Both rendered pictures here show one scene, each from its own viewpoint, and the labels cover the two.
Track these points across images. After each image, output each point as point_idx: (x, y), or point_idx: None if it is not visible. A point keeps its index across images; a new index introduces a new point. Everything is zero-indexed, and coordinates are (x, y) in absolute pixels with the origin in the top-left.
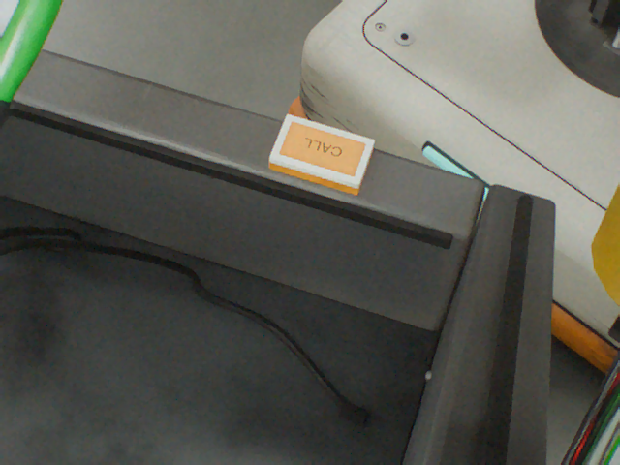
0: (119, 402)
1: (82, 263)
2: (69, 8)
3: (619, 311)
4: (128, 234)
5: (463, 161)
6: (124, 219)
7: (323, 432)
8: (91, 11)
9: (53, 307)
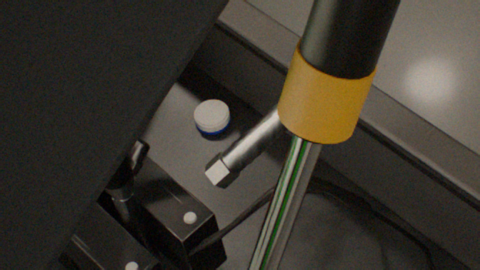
0: None
1: (367, 223)
2: (455, 89)
3: None
4: (400, 216)
5: None
6: (399, 206)
7: None
8: (469, 95)
9: (341, 242)
